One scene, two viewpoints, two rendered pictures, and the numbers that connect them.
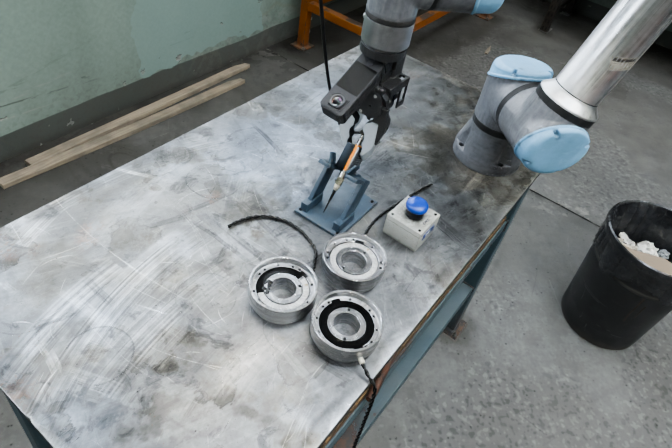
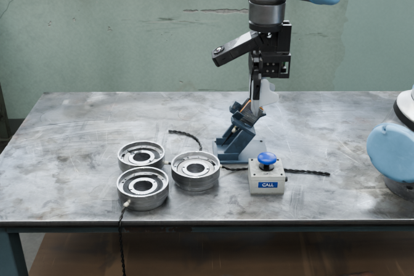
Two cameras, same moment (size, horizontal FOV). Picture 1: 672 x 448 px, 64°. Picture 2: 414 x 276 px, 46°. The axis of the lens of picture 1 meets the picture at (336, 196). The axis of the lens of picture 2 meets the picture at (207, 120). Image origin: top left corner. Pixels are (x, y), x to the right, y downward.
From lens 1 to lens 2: 84 cm
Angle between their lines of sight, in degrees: 50
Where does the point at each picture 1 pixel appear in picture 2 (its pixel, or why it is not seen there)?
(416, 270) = (235, 201)
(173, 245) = (135, 125)
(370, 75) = (246, 39)
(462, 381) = not seen: outside the picture
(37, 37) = not seen: hidden behind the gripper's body
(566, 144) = (397, 145)
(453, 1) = not seen: outside the picture
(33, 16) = not seen: hidden behind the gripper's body
